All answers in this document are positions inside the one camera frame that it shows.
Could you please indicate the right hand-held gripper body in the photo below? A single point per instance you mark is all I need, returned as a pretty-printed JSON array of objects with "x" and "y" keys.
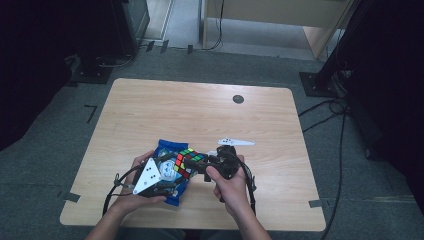
[{"x": 228, "y": 163}]

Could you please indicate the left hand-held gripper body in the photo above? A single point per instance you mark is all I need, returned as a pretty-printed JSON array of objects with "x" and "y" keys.
[{"x": 148, "y": 178}]

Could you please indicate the blue wet wipes packet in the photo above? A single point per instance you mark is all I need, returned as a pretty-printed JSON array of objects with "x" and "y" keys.
[{"x": 170, "y": 146}]

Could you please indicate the multicoloured puzzle cube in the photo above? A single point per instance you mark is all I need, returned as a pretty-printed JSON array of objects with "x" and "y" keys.
[{"x": 182, "y": 163}]

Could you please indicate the person's left hand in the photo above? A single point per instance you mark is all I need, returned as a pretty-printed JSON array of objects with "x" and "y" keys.
[{"x": 128, "y": 200}]

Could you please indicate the person's right hand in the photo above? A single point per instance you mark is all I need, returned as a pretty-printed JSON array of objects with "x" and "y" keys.
[{"x": 235, "y": 196}]

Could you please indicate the dark round table grommet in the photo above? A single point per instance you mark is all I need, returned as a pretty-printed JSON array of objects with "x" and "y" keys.
[{"x": 238, "y": 99}]

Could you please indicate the grey tape strip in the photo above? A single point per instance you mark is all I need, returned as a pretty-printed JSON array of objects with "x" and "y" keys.
[
  {"x": 315, "y": 203},
  {"x": 71, "y": 197}
]

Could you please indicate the black angled floor tape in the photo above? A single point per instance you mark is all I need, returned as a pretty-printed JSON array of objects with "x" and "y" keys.
[{"x": 91, "y": 111}]

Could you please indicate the dark cabinet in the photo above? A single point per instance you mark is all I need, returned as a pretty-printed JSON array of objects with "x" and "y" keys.
[{"x": 130, "y": 23}]

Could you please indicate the beige wooden desk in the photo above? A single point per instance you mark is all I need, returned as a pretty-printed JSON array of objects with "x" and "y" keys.
[{"x": 266, "y": 11}]

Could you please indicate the dark curtain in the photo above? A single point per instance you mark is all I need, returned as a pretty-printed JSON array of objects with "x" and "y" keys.
[
  {"x": 30, "y": 66},
  {"x": 386, "y": 83}
]

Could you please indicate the black stand base plate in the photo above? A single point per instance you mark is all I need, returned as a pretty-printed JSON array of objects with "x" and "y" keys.
[
  {"x": 316, "y": 85},
  {"x": 91, "y": 71}
]

